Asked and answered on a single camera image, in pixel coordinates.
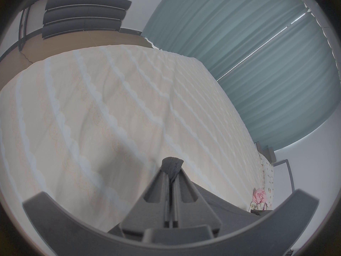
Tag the blue-green curtain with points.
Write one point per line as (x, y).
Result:
(213, 23)
(279, 89)

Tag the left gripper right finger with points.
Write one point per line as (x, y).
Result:
(191, 209)

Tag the pink garment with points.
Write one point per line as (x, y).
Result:
(259, 195)

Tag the white printed pyjama top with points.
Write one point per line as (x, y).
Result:
(255, 205)

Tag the black shorts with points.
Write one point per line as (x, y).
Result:
(171, 167)

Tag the white printed pillow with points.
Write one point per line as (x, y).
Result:
(267, 177)

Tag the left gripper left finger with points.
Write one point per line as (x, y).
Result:
(154, 207)

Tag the grey bedside table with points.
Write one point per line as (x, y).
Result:
(269, 153)

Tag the bed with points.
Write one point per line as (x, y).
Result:
(106, 103)

